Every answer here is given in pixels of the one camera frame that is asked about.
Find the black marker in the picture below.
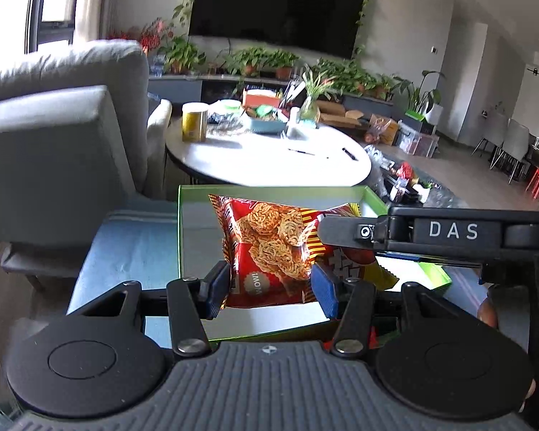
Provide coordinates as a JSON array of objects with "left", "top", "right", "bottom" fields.
[{"left": 342, "top": 148, "right": 357, "bottom": 162}]

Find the glass vase with plant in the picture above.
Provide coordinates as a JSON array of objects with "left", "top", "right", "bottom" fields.
[{"left": 299, "top": 67, "right": 336, "bottom": 126}]

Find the blue striped tablecloth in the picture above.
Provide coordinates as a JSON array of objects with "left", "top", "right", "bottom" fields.
[{"left": 67, "top": 206, "right": 487, "bottom": 348}]

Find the black pen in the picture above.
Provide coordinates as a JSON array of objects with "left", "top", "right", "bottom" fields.
[{"left": 288, "top": 148, "right": 316, "bottom": 157}]

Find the black wall television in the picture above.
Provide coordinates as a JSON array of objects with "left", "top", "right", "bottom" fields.
[{"left": 189, "top": 0, "right": 364, "bottom": 59}]

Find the green cardboard box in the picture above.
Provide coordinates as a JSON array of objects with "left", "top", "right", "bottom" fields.
[{"left": 178, "top": 185, "right": 452, "bottom": 340}]

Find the yellow tin can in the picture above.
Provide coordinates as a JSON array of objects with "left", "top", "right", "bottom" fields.
[{"left": 182, "top": 102, "right": 209, "bottom": 142}]

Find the white dining chair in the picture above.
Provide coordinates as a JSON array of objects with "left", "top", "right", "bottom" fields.
[{"left": 490, "top": 119, "right": 530, "bottom": 183}]

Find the red flower decoration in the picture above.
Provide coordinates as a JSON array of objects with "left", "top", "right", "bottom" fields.
[{"left": 107, "top": 19, "right": 173, "bottom": 55}]

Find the red plastic stool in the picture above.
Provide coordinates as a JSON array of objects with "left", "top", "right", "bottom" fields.
[{"left": 526, "top": 168, "right": 539, "bottom": 200}]

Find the red noodle snack bag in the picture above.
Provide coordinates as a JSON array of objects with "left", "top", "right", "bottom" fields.
[{"left": 209, "top": 195, "right": 398, "bottom": 309}]

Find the round white coffee table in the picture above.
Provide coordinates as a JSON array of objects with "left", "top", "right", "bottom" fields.
[{"left": 165, "top": 120, "right": 372, "bottom": 187}]

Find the blue snack tray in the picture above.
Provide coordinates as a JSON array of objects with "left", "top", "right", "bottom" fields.
[{"left": 239, "top": 105, "right": 288, "bottom": 134}]

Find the open cardboard box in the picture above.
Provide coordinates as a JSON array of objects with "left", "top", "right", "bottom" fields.
[{"left": 316, "top": 100, "right": 364, "bottom": 129}]

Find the orange gift bag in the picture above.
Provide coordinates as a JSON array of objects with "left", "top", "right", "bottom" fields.
[{"left": 364, "top": 114, "right": 399, "bottom": 146}]

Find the dark round side table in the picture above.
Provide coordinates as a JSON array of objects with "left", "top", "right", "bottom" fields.
[{"left": 364, "top": 145, "right": 468, "bottom": 208}]

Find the grey tv cabinet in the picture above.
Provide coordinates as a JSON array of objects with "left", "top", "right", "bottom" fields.
[{"left": 148, "top": 75, "right": 396, "bottom": 118}]

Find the grey sofa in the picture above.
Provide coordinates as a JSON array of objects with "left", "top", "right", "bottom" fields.
[{"left": 0, "top": 40, "right": 172, "bottom": 284}]

